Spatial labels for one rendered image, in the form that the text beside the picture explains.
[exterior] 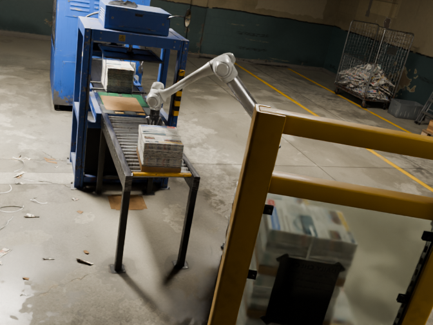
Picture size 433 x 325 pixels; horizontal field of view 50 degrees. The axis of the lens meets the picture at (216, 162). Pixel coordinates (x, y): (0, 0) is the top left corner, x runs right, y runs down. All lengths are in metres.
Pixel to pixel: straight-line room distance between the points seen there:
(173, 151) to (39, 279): 1.31
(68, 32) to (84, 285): 3.97
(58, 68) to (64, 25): 0.57
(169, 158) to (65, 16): 3.69
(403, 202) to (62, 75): 5.70
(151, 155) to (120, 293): 1.00
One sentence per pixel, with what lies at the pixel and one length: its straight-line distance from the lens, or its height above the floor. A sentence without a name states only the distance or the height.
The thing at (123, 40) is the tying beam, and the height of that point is 1.48.
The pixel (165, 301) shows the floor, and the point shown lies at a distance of 3.47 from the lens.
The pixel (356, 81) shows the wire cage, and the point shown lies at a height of 0.50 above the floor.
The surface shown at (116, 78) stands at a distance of 5.20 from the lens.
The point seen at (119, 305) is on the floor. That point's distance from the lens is 3.39.
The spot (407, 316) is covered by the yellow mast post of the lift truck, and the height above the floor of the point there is 1.22.
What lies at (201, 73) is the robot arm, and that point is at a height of 1.48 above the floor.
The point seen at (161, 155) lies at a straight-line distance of 3.31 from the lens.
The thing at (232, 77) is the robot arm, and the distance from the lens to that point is 3.34.
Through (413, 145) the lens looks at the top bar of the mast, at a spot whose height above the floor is 1.83.
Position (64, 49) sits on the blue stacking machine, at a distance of 6.70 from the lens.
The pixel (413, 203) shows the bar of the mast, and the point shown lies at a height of 1.64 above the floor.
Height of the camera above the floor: 2.21
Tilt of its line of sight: 22 degrees down
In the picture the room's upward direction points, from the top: 11 degrees clockwise
